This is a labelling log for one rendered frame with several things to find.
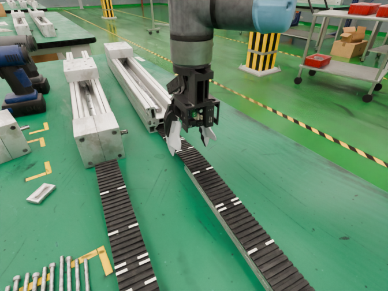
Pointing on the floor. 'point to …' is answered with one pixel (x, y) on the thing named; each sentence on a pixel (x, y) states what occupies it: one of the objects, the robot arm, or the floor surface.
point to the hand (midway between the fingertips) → (188, 145)
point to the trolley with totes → (366, 75)
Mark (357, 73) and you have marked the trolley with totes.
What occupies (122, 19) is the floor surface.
